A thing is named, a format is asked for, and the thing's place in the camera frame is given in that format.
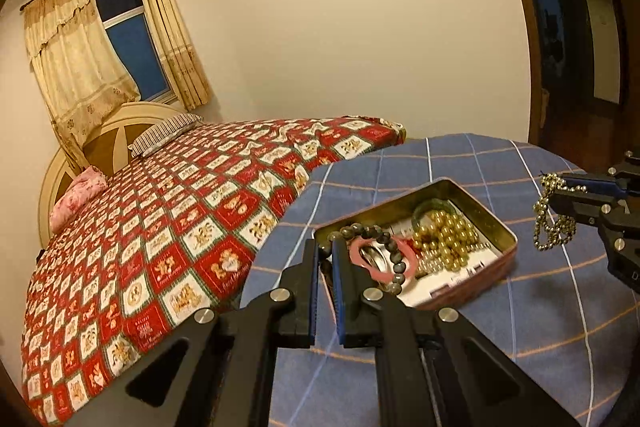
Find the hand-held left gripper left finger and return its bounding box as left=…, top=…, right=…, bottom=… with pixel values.
left=67, top=238, right=321, bottom=427

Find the cream wooden headboard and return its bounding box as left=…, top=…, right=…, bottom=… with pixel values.
left=39, top=102, right=186, bottom=248

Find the blue plaid tablecloth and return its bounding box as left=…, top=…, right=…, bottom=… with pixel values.
left=240, top=133, right=628, bottom=427

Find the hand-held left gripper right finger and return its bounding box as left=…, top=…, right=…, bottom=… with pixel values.
left=330, top=237, right=581, bottom=427

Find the large gold bead necklace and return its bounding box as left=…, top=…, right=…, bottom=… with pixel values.
left=411, top=211, right=481, bottom=270

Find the narrow yellow curtain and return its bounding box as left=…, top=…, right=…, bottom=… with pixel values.
left=132, top=0, right=210, bottom=110

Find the silver bangle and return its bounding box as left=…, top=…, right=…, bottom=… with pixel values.
left=360, top=243, right=396, bottom=275

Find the bed with red patterned quilt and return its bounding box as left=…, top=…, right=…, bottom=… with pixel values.
left=21, top=117, right=407, bottom=425

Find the pink bangle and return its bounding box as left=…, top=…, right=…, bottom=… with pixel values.
left=348, top=232, right=418, bottom=282

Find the striped pillow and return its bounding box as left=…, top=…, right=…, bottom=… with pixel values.
left=129, top=113, right=205, bottom=158

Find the brown wooden door frame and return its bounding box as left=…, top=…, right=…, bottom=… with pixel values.
left=487, top=0, right=548, bottom=145

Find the metal tin box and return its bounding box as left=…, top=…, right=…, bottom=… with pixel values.
left=314, top=178, right=518, bottom=310

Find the window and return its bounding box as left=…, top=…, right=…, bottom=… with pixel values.
left=94, top=0, right=178, bottom=105

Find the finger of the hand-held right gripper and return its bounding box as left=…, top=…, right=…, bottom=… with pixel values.
left=548, top=189, right=618, bottom=225
left=560, top=152, right=640, bottom=198

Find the dark bead bracelet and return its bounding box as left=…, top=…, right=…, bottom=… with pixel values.
left=320, top=223, right=408, bottom=295

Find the green jade bracelet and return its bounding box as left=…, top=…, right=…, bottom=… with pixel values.
left=412, top=199, right=461, bottom=228

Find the pink floral pillow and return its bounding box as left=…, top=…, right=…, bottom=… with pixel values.
left=49, top=166, right=108, bottom=233

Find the wide yellow curtain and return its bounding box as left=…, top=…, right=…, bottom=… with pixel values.
left=24, top=0, right=141, bottom=168

